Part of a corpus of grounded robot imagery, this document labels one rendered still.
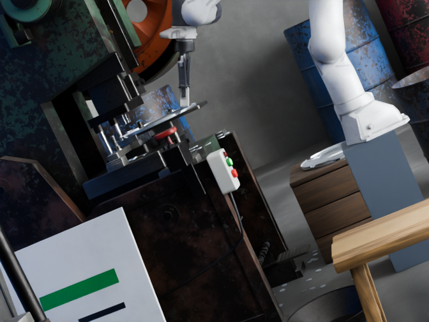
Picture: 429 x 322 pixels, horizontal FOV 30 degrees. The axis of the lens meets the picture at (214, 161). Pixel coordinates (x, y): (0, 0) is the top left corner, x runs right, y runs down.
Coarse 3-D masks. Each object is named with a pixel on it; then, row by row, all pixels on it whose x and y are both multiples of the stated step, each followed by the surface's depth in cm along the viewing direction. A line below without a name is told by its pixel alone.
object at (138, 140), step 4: (148, 132) 292; (132, 136) 279; (136, 136) 279; (140, 136) 283; (144, 136) 287; (148, 136) 291; (124, 140) 280; (128, 140) 280; (132, 140) 280; (136, 140) 279; (140, 140) 282; (144, 140) 285; (120, 144) 281; (124, 144) 280; (132, 144) 280; (136, 144) 280; (140, 144) 280; (132, 148) 280
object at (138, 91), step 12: (96, 84) 278; (108, 84) 277; (120, 84) 276; (132, 84) 278; (96, 96) 279; (108, 96) 278; (120, 96) 277; (132, 96) 279; (96, 108) 280; (108, 108) 279
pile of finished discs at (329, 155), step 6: (336, 144) 334; (324, 150) 335; (330, 150) 326; (336, 150) 320; (312, 156) 333; (318, 156) 330; (324, 156) 319; (330, 156) 315; (336, 156) 311; (342, 156) 306; (306, 162) 327; (312, 162) 321; (318, 162) 316; (324, 162) 308; (330, 162) 307; (306, 168) 315; (312, 168) 312
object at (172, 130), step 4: (172, 128) 248; (160, 132) 252; (164, 132) 247; (168, 132) 247; (172, 132) 247; (156, 136) 248; (160, 136) 247; (164, 136) 247; (168, 136) 250; (156, 140) 248; (168, 140) 250; (168, 144) 250
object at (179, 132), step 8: (200, 104) 276; (184, 112) 274; (168, 120) 276; (176, 120) 285; (152, 128) 278; (160, 128) 279; (168, 128) 279; (176, 128) 281; (176, 136) 279; (184, 136) 286; (160, 144) 281
